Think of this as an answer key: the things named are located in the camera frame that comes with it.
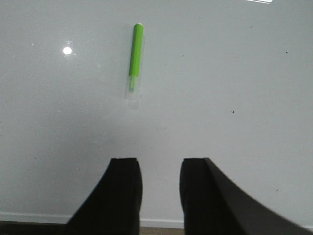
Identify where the green highlighter pen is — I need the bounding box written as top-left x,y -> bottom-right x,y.
125,23 -> 144,110

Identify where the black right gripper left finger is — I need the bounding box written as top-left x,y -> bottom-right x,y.
57,158 -> 143,235

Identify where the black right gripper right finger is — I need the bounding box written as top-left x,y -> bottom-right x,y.
179,158 -> 312,235

